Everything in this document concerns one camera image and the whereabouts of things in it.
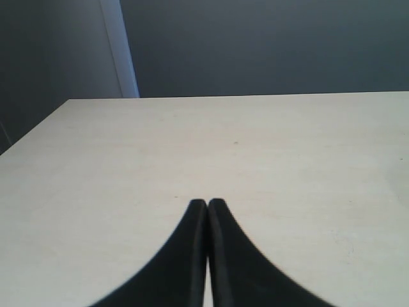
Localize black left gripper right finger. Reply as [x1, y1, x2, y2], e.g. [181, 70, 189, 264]
[208, 198, 331, 306]

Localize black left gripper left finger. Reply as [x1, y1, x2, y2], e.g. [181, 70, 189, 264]
[94, 199, 208, 307]

